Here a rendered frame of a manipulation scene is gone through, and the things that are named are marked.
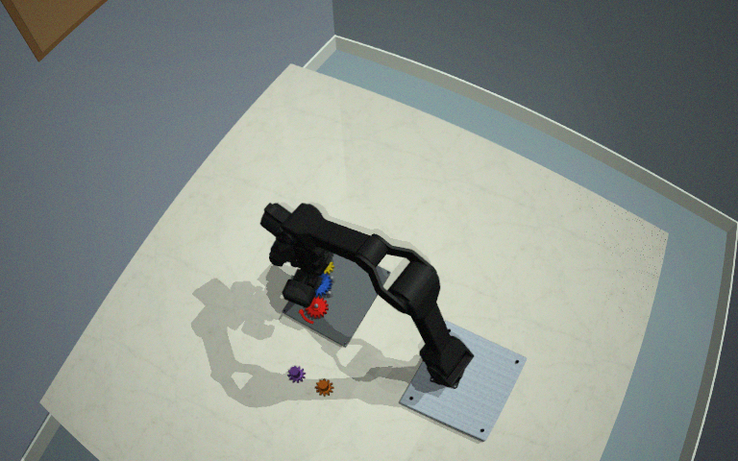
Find red gear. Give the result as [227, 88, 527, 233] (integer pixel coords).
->
[306, 297, 329, 319]

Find orange-brown gear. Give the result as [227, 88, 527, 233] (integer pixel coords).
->
[315, 379, 334, 397]

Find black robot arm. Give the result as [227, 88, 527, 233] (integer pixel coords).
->
[260, 203, 474, 389]

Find blue gear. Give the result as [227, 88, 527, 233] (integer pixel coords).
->
[315, 273, 332, 298]

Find purple gear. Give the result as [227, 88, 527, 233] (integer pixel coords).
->
[287, 365, 305, 383]

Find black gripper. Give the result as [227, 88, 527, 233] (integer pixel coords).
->
[283, 250, 333, 307]

